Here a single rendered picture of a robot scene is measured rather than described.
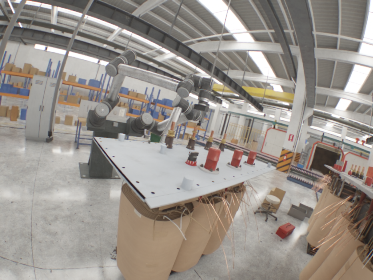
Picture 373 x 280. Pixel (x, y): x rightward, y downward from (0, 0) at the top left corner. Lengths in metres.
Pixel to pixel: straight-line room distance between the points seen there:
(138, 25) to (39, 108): 5.11
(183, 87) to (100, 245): 1.93
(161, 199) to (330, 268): 1.59
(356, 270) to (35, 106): 6.32
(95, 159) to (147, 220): 2.62
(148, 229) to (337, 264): 1.56
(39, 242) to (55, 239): 0.23
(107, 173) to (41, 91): 3.30
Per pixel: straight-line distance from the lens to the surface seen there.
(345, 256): 1.66
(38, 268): 1.98
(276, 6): 11.58
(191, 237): 1.37
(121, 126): 2.79
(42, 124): 5.48
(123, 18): 7.43
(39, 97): 5.41
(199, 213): 1.22
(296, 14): 4.44
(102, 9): 7.32
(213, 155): 0.88
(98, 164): 3.44
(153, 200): 0.49
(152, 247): 1.03
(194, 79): 1.43
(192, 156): 0.93
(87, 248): 2.08
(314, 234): 3.22
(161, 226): 0.91
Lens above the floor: 1.62
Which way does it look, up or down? 7 degrees down
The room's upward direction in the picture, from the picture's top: 15 degrees clockwise
